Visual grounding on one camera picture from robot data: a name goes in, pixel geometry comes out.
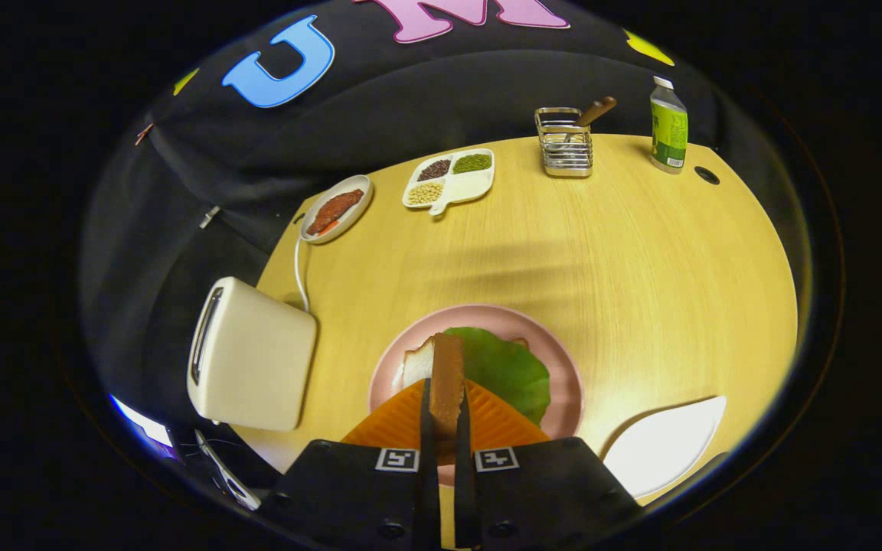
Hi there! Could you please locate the pink round plate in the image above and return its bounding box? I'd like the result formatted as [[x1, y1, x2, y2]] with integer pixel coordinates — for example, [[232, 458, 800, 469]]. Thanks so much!
[[368, 304, 585, 487]]

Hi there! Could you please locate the white toaster cable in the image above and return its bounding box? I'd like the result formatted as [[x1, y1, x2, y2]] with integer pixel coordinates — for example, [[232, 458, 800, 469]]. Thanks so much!
[[294, 236, 312, 313]]

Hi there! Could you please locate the metal wire holder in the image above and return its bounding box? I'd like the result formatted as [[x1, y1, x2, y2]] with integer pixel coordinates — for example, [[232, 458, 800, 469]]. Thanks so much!
[[534, 107, 594, 178]]

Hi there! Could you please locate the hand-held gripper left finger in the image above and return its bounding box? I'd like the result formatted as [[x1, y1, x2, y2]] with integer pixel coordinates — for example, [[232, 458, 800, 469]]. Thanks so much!
[[257, 377, 440, 551]]

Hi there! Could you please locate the white toaster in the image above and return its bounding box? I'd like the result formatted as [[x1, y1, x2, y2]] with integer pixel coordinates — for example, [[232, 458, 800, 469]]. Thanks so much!
[[187, 276, 319, 432]]

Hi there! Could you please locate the green label plastic bottle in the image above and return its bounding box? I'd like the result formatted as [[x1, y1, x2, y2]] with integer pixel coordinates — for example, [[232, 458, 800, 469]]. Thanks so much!
[[649, 76, 689, 174]]

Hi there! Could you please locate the white curved frame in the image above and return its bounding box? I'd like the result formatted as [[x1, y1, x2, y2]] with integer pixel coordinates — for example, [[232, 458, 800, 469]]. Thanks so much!
[[194, 429, 262, 511]]

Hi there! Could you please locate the white divided dish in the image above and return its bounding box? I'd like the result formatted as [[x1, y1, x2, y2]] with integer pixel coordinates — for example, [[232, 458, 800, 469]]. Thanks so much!
[[402, 148, 496, 217]]

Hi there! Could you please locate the wooden handled utensil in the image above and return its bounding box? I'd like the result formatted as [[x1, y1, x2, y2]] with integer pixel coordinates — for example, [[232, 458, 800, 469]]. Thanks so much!
[[563, 96, 618, 146]]

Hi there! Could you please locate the toasted bread slice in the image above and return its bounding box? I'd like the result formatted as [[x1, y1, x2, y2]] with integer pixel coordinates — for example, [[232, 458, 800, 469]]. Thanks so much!
[[430, 333, 466, 443]]

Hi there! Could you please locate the grey oval plate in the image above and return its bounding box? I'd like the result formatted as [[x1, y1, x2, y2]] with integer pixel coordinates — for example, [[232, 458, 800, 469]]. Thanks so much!
[[300, 174, 374, 246]]

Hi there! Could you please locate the red-brown meat slice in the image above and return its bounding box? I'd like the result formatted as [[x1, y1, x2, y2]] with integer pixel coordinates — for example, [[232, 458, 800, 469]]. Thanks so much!
[[306, 189, 365, 236]]

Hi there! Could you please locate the bright monitor screen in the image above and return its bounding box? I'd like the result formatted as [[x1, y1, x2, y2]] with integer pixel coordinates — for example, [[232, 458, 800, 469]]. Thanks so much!
[[109, 394, 180, 460]]

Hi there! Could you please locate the green lettuce leaf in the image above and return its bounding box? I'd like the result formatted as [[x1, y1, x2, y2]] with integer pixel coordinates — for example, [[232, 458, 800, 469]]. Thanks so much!
[[445, 327, 552, 427]]

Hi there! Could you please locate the white bread slice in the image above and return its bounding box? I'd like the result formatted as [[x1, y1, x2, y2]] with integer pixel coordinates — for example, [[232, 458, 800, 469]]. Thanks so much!
[[393, 334, 531, 391]]

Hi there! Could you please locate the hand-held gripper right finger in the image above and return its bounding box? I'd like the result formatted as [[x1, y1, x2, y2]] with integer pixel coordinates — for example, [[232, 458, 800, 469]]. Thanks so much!
[[452, 380, 645, 551]]

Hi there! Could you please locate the white plate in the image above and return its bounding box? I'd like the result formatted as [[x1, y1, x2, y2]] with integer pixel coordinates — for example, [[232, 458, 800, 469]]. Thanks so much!
[[602, 395, 727, 500]]

